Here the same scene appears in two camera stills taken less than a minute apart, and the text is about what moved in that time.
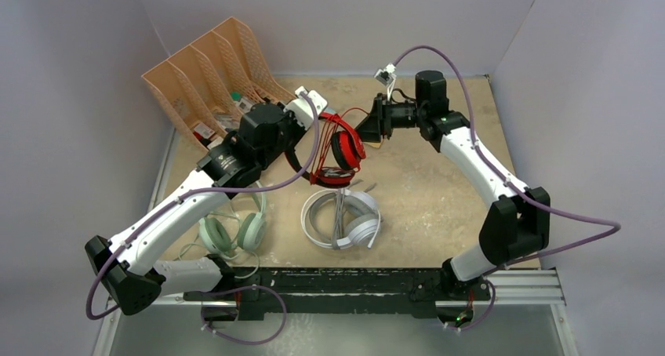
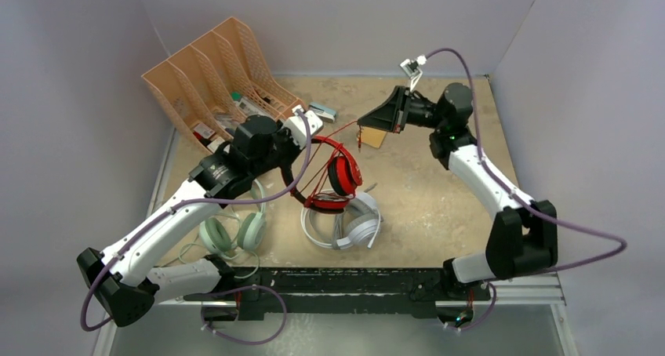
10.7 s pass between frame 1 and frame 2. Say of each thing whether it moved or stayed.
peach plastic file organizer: stayed
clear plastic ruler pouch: stayed
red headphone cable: moved
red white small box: stayed
